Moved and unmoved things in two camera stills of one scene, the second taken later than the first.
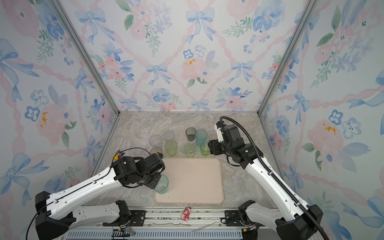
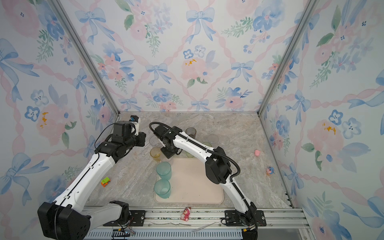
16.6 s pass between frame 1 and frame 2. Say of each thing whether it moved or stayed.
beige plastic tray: stayed
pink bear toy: stayed
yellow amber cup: stayed
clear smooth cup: stayed
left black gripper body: moved
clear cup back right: stayed
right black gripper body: moved
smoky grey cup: stayed
